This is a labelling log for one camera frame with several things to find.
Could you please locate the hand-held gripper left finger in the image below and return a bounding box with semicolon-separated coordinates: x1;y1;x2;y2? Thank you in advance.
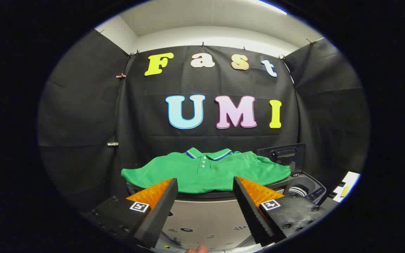
83;177;179;249

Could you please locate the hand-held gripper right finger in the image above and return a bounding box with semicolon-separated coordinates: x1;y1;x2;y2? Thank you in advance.
232;176;329;246

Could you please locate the green polo shirt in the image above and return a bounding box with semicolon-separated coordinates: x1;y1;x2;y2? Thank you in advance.
121;148;291;194

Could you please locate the grey washing machine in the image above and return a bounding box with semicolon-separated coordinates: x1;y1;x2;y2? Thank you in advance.
283;171;327;205

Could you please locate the dark translucent washing machine lid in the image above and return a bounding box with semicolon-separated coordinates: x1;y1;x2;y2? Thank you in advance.
257;143;307;173

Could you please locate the white panel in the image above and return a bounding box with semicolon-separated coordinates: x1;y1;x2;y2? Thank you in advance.
333;171;361;203

